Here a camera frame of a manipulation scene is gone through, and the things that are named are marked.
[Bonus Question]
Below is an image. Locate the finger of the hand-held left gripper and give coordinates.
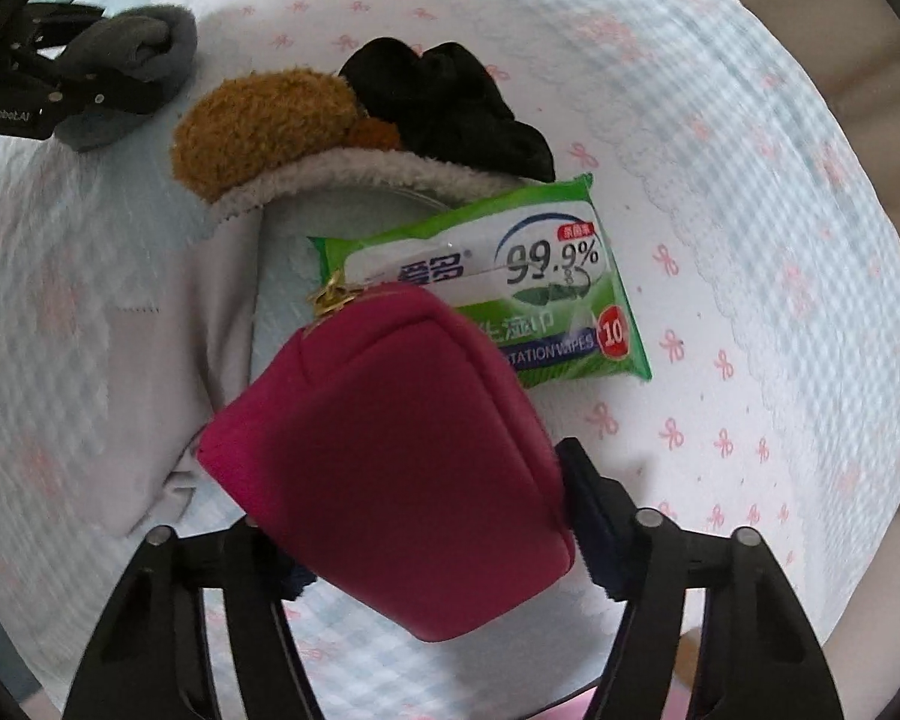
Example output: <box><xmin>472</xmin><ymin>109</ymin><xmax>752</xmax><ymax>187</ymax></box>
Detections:
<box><xmin>13</xmin><ymin>4</ymin><xmax>110</xmax><ymax>53</ymax></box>
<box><xmin>24</xmin><ymin>58</ymin><xmax>167</xmax><ymax>119</ymax></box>

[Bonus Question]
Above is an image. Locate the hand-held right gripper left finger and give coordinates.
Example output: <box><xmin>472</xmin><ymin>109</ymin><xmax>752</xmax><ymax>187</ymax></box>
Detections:
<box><xmin>60</xmin><ymin>516</ymin><xmax>325</xmax><ymax>720</ymax></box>

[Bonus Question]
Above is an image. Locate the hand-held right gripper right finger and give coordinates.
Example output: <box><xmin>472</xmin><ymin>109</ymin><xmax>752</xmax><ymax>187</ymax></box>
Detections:
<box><xmin>553</xmin><ymin>436</ymin><xmax>845</xmax><ymax>720</ymax></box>

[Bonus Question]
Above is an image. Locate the grey sock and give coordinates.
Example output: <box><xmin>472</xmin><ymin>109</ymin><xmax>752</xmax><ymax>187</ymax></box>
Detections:
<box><xmin>51</xmin><ymin>3</ymin><xmax>200</xmax><ymax>155</ymax></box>

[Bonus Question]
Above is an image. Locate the magenta zip pouch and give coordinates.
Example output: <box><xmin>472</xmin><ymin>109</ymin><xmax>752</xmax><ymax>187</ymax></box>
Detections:
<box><xmin>196</xmin><ymin>270</ymin><xmax>577</xmax><ymax>644</ymax></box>

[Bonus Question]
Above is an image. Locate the brown plush toy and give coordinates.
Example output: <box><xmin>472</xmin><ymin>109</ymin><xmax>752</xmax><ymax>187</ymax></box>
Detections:
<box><xmin>169</xmin><ymin>67</ymin><xmax>404</xmax><ymax>205</ymax></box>

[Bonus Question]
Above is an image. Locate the green wet wipes packet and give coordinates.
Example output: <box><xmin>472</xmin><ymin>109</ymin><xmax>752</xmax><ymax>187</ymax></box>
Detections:
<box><xmin>306</xmin><ymin>174</ymin><xmax>655</xmax><ymax>392</ymax></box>

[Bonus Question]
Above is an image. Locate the beige fleece-lined garment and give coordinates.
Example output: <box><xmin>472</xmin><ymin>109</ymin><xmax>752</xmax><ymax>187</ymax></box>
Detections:
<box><xmin>109</xmin><ymin>144</ymin><xmax>530</xmax><ymax>541</ymax></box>

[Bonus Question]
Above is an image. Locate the black fabric scrunchie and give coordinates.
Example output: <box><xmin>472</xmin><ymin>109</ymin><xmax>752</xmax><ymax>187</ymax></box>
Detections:
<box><xmin>337</xmin><ymin>36</ymin><xmax>557</xmax><ymax>184</ymax></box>

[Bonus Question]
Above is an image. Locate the pink bow printed bedsheet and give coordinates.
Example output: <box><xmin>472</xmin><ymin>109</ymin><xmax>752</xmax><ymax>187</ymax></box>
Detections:
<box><xmin>0</xmin><ymin>0</ymin><xmax>900</xmax><ymax>720</ymax></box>

